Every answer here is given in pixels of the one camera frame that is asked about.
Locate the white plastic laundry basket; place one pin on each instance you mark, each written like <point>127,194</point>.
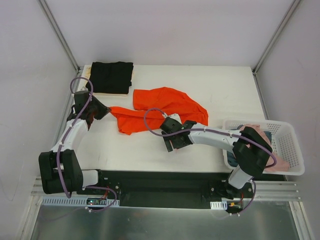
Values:
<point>284,144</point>

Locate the folded beige t shirt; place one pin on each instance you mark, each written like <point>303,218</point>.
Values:
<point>86,73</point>

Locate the left aluminium frame post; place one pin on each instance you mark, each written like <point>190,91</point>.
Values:
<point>58,33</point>

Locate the right aluminium frame post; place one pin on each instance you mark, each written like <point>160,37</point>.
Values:
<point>276,35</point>

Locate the right white cable duct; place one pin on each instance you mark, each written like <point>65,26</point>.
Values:
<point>219,205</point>

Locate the teal blue t shirt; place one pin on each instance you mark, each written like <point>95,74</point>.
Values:
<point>266,135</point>

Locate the aluminium frame post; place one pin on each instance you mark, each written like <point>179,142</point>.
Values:
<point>58,33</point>
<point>276,35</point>

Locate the folded black t shirt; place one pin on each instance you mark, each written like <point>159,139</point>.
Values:
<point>111,78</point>

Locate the orange t shirt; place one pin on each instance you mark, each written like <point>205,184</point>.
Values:
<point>153,104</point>

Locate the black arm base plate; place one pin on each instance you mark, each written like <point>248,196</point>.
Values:
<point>151,189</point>

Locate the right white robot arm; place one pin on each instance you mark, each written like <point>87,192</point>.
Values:
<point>250,150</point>

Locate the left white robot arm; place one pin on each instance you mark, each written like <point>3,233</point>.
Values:
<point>60,170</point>

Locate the left green circuit board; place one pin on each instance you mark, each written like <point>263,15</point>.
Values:
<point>99,202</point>

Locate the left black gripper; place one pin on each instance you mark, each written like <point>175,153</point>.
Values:
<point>96,110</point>

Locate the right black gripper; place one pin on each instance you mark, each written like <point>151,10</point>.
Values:
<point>169,144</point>

